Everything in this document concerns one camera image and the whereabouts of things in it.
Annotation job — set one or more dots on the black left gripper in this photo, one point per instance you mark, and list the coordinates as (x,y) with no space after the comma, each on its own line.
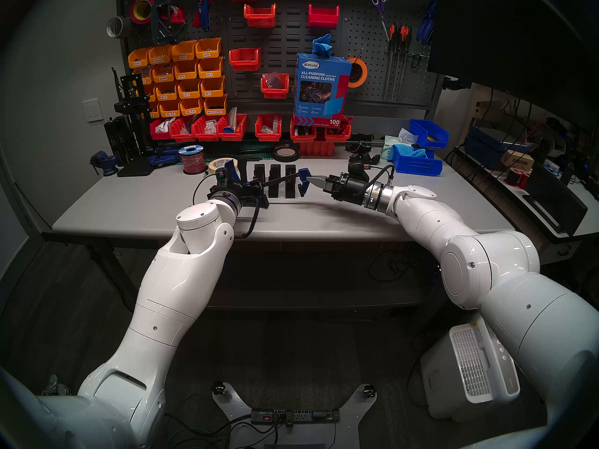
(236,193)

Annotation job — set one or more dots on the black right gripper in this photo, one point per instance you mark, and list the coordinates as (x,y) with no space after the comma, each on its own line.
(348,188)

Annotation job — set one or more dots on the blue bar clamp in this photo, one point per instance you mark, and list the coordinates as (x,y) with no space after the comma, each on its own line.
(303,186)

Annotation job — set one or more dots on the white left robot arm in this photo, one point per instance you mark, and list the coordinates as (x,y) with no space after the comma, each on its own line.
(173,293)

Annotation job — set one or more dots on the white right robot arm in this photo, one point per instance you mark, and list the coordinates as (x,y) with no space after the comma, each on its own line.
(491,270)

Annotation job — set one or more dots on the blue black quick clamp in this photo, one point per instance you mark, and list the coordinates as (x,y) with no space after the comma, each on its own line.
(164,159)

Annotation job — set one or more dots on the dark green C-clamp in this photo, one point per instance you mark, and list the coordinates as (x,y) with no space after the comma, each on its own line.
(164,29)

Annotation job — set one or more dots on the beige masking tape roll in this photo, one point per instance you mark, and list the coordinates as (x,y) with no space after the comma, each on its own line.
(211,165)

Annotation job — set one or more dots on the black tape roll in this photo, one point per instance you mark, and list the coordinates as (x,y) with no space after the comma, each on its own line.
(285,159)

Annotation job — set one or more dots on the green cutting mat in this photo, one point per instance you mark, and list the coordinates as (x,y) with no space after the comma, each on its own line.
(257,148)

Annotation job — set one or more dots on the clear plastic parts bag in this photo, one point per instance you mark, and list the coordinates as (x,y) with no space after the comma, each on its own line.
(164,126)
(210,126)
(271,81)

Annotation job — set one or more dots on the blue cleaning cloths box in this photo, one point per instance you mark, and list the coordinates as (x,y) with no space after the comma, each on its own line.
(323,106)

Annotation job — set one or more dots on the orange plastic parts bin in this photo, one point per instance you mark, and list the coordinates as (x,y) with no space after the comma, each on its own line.
(213,92)
(150,96)
(170,113)
(139,62)
(208,53)
(160,59)
(164,77)
(146,76)
(154,113)
(186,75)
(184,56)
(192,111)
(189,93)
(211,73)
(167,96)
(215,110)

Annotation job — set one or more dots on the blue plastic storage bin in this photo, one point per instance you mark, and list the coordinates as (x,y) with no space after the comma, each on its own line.
(423,132)
(416,167)

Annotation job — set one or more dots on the blue rag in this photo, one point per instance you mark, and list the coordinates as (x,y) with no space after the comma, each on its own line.
(414,152)

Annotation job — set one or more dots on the orange tape roll on pegboard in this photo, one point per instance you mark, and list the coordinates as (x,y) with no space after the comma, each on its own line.
(357,72)

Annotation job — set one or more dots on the blue bench vise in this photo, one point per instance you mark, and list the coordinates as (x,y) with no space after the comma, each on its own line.
(105,163)

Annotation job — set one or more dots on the blue microfiber cloth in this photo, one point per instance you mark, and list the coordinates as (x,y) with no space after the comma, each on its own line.
(323,46)

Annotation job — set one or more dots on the black metal stand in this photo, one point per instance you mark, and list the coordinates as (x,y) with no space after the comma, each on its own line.
(131,106)

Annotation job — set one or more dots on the dark grey pegboard panel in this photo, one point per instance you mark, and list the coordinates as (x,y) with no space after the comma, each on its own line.
(290,46)

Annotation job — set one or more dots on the orange black screwdriver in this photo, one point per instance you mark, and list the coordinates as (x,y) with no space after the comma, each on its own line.
(409,36)
(392,36)
(402,37)

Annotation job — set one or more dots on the blue crate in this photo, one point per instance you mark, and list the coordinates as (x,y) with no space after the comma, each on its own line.
(484,146)

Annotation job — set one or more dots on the cardboard box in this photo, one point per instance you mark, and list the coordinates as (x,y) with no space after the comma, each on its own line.
(518,160)

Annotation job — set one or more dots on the black levelling knob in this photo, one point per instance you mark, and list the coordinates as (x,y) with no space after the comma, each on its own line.
(218,388)
(369,390)

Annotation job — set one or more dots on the red tape roll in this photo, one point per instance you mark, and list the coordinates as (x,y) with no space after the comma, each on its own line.
(133,10)

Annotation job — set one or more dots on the black power strip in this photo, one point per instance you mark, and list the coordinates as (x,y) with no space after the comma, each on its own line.
(299,416)

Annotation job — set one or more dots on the black laptop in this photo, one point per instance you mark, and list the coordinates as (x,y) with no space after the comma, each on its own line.
(557,200)

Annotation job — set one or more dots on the black monitor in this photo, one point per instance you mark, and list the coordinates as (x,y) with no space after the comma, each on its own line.
(514,41)

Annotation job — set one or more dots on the white air purifier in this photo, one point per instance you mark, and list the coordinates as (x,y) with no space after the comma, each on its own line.
(468,373)

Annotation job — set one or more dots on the white side desk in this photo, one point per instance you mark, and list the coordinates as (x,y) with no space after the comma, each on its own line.
(580,223)

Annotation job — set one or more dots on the grey sneaker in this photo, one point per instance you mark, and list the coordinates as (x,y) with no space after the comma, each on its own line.
(54,387)

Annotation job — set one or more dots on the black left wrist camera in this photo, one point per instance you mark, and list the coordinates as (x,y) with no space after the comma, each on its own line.
(224,177)

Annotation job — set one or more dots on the white light switch plate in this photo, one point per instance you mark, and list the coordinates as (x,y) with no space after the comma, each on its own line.
(92,110)

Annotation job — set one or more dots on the grey duct tape roll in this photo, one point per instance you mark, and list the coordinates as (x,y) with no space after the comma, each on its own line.
(126,25)

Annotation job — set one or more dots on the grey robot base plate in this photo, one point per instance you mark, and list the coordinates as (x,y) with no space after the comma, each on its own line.
(346,429)

